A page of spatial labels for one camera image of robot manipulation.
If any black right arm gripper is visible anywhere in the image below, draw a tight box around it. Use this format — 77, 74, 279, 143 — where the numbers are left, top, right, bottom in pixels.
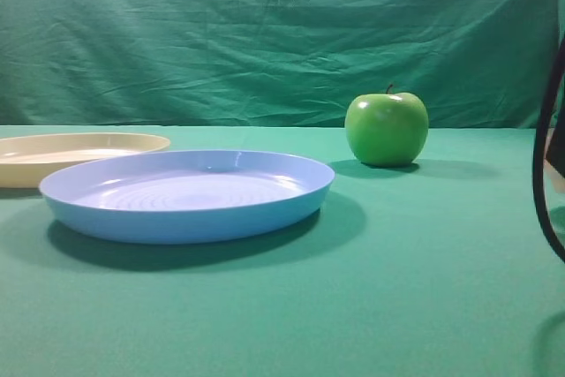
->
544, 94, 564, 194

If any blue plate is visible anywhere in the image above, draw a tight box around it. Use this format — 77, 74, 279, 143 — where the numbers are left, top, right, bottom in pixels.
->
39, 150, 335, 245

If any pale yellow plate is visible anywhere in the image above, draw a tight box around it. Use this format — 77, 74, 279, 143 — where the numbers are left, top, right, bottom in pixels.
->
1, 132, 170, 189

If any green tablecloth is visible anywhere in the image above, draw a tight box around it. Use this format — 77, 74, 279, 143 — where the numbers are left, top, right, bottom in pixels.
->
1, 127, 564, 376

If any green apple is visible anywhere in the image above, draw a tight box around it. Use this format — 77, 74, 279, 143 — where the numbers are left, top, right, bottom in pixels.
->
344, 87, 429, 168

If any green backdrop cloth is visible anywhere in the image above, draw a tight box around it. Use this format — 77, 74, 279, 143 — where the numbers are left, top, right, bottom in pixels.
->
1, 0, 559, 128

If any black cable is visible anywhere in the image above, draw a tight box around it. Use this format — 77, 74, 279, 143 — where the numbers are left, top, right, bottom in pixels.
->
531, 32, 565, 263

